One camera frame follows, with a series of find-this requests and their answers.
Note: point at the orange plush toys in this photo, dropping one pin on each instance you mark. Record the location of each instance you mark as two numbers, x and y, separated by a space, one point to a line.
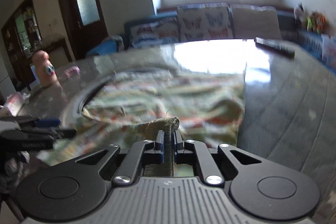
316 22

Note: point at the butterfly pillow lying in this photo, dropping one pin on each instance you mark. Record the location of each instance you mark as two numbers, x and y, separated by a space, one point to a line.
164 31

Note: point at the pink packet on table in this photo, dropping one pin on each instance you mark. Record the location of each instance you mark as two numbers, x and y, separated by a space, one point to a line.
15 102

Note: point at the clear plastic storage box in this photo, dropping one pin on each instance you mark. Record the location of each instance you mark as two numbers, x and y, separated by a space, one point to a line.
329 51

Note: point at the blue cloth on sofa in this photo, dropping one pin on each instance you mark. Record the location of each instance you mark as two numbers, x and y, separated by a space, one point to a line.
111 44

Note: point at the black remote control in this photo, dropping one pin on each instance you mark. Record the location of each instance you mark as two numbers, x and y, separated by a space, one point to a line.
274 47

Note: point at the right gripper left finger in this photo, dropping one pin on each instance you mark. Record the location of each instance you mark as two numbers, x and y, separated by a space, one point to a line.
139 155

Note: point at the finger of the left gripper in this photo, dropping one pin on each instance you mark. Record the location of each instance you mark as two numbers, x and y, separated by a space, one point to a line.
27 121
33 139

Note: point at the plain cream pillow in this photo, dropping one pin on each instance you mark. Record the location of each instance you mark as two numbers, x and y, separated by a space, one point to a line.
251 22

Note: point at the butterfly pillow upright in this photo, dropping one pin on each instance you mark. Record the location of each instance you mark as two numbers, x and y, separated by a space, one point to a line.
210 21

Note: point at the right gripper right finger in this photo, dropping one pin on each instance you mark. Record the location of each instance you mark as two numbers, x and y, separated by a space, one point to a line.
196 153

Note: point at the floral children's shirt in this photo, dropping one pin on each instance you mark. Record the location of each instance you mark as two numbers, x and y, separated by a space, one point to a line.
136 105

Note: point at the dark wooden door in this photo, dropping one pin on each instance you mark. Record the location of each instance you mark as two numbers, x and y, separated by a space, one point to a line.
84 23

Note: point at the blue sofa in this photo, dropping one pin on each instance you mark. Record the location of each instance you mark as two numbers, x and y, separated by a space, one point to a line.
308 40

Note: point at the black white plush toy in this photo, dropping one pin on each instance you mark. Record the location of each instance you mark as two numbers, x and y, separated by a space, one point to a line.
299 15

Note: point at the small pink toy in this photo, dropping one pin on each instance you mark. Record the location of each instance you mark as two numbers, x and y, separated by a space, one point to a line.
74 70

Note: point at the wooden display cabinet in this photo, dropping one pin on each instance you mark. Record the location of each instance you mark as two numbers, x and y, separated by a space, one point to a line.
22 39

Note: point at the pink cartoon bottle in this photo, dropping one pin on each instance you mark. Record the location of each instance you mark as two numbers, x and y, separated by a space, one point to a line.
44 69

